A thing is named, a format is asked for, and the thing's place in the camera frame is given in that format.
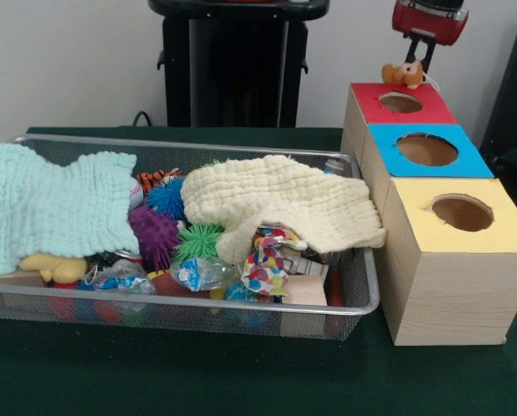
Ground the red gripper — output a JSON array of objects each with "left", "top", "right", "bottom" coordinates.
[{"left": 391, "top": 0, "right": 469, "bottom": 73}]

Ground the small brown plush monkey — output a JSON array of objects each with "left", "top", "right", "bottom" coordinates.
[{"left": 381, "top": 60, "right": 442, "bottom": 92}]

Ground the wooden box with three holes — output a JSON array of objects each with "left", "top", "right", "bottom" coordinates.
[{"left": 340, "top": 81, "right": 517, "bottom": 347}]

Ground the shallow mesh bin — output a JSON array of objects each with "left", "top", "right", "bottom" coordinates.
[{"left": 0, "top": 133, "right": 381, "bottom": 342}]

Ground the cream waffle cloth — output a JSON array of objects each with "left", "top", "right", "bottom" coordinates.
[{"left": 180, "top": 154, "right": 389, "bottom": 264}]

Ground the colourful polka dot paper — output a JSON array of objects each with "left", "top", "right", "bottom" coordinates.
[{"left": 240, "top": 227, "right": 307, "bottom": 298}]

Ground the tiger plush toy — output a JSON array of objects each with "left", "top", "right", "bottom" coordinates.
[{"left": 136, "top": 168, "right": 184, "bottom": 192}]

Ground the green spiky ball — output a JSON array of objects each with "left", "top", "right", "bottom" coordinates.
[{"left": 173, "top": 223, "right": 225, "bottom": 263}]

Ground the blue spiky ball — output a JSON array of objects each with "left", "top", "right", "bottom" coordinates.
[{"left": 145, "top": 176, "right": 186, "bottom": 216}]

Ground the clear packet with blue print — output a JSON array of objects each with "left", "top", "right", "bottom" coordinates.
[{"left": 170, "top": 256, "right": 238, "bottom": 292}]

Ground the white baseball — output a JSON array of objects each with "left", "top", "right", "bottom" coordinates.
[{"left": 128, "top": 177, "right": 146, "bottom": 209}]

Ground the purple spiky ball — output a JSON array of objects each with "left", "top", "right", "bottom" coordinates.
[{"left": 128, "top": 205, "right": 181, "bottom": 272}]

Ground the mint waffle cloth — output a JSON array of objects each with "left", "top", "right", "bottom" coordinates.
[{"left": 0, "top": 139, "right": 141, "bottom": 276}]

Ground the yellow plush toy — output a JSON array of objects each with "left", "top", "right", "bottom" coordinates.
[{"left": 18, "top": 253, "right": 88, "bottom": 283}]

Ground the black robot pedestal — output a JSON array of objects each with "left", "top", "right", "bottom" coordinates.
[{"left": 147, "top": 0, "right": 331, "bottom": 128}]

